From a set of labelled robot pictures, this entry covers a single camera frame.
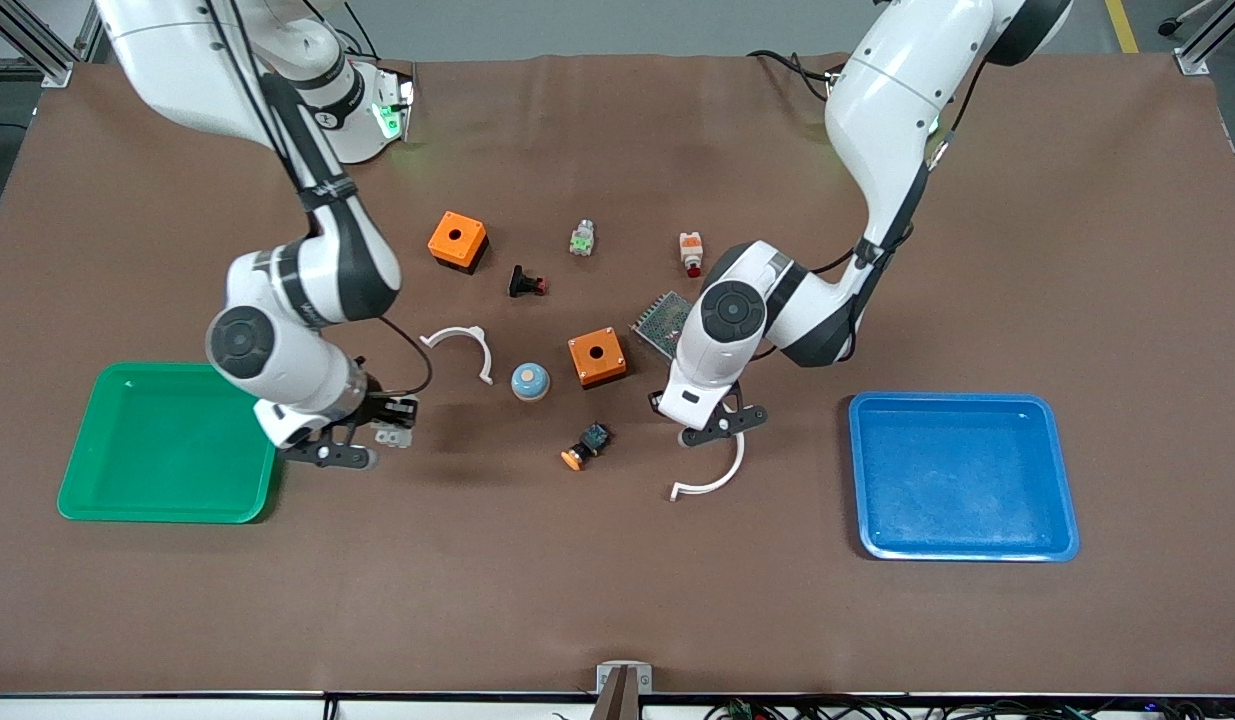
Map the metal mesh power supply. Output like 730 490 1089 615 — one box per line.
630 291 698 363

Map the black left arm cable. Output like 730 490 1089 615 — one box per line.
815 20 990 363

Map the green plastic tray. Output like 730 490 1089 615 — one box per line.
57 362 279 524

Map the black right base cable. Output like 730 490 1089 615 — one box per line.
337 0 418 91

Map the all orange button box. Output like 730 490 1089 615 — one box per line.
567 327 628 390

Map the brown stand post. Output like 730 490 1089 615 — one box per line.
589 667 644 720

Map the grey metal table bracket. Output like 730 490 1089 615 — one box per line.
596 661 654 720

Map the large white curved clamp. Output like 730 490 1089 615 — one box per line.
670 430 747 502

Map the aluminium frame profile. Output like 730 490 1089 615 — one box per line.
0 0 108 89
1162 0 1235 76

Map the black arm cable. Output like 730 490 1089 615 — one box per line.
205 0 434 399
815 20 990 363

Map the blue plastic tray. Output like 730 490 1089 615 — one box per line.
848 392 1081 562

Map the black left base cable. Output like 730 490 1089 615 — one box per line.
747 47 850 101

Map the black base cable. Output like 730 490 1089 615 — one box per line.
747 47 850 101
337 0 418 91

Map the orange button box black base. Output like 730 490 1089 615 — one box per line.
427 211 490 275

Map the small white curved clamp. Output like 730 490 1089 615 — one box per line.
420 326 496 386

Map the orange cap button blue body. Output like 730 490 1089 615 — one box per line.
561 422 611 472

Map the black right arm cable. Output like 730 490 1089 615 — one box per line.
205 0 434 399

